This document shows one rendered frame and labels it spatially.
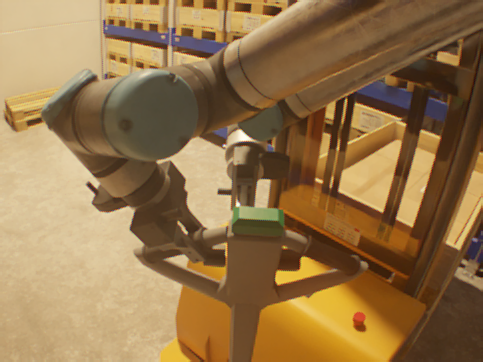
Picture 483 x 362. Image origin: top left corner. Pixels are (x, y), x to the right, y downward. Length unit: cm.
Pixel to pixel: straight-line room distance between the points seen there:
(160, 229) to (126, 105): 23
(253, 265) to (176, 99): 38
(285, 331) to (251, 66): 95
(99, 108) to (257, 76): 16
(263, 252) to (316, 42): 38
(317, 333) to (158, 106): 92
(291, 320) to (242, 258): 57
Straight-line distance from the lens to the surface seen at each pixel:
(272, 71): 39
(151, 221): 53
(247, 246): 62
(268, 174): 79
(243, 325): 86
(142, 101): 36
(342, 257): 69
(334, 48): 35
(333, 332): 115
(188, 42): 440
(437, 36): 62
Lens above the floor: 175
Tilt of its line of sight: 29 degrees down
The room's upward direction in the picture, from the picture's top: 4 degrees clockwise
